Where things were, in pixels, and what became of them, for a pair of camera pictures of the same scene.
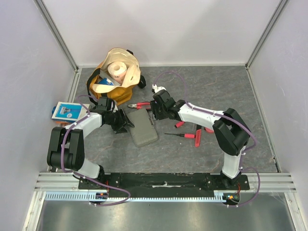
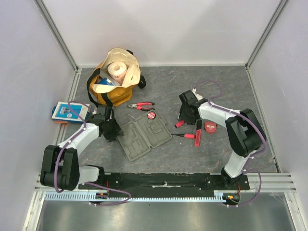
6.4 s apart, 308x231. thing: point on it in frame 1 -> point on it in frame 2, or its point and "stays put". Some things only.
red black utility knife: (198, 135) stays put
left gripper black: (122, 121) -> (117, 131)
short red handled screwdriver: (179, 123) stays put
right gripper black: (155, 110) -> (184, 118)
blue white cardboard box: (68, 112) stays put
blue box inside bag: (106, 81) stays put
